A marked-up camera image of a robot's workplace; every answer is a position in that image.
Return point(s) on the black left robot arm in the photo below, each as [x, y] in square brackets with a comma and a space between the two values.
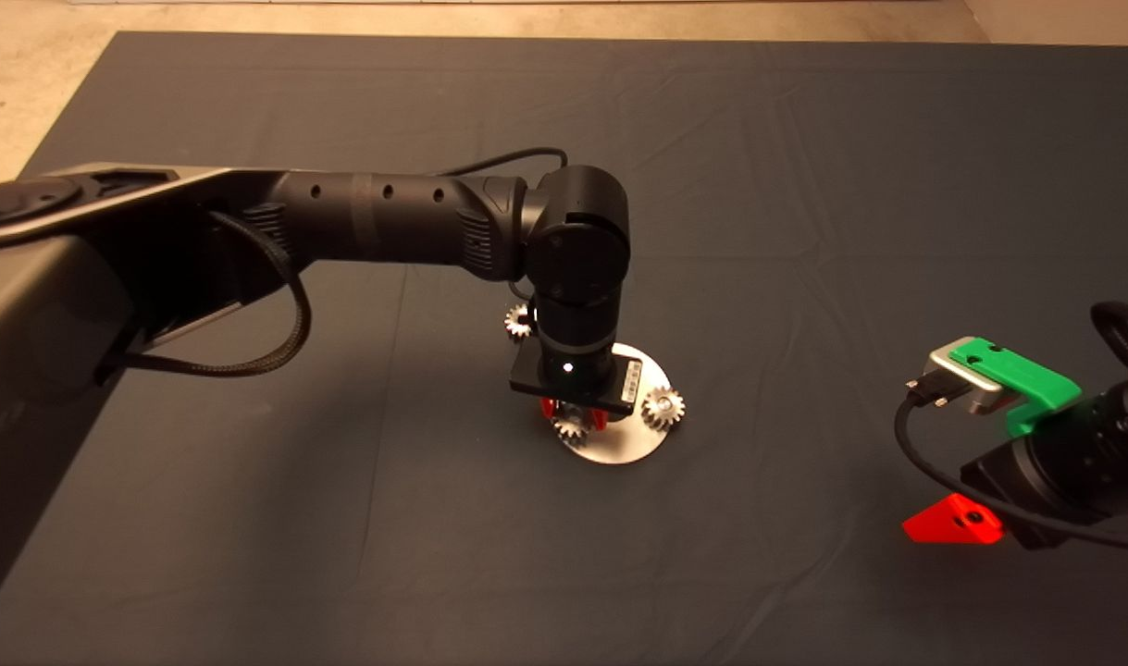
[388, 217]

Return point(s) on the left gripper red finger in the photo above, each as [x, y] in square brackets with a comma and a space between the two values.
[550, 407]
[601, 419]

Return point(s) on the green right camera mount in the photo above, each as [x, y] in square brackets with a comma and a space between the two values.
[1022, 377]

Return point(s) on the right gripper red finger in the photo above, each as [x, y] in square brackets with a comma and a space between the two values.
[950, 525]

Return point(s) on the round metal carrier plate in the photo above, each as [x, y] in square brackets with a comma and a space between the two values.
[638, 444]

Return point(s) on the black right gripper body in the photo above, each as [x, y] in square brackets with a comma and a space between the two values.
[1049, 486]

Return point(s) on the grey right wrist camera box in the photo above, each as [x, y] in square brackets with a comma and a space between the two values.
[957, 370]

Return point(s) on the dark grey table cloth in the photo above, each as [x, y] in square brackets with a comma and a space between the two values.
[804, 139]

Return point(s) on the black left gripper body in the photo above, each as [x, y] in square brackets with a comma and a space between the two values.
[573, 375]

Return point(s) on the steel spur gear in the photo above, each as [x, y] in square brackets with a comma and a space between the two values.
[573, 429]
[517, 321]
[672, 412]

